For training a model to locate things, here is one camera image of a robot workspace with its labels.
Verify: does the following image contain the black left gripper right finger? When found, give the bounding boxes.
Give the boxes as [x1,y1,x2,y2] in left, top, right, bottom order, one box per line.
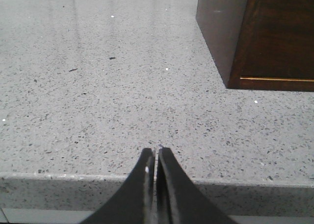
[157,148,236,224]

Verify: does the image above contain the dark wooden drawer cabinet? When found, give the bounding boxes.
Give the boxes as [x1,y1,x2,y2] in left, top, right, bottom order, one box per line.
[196,0,314,92]

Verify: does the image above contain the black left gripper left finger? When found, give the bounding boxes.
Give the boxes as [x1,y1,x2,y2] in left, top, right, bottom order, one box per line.
[82,148,155,224]

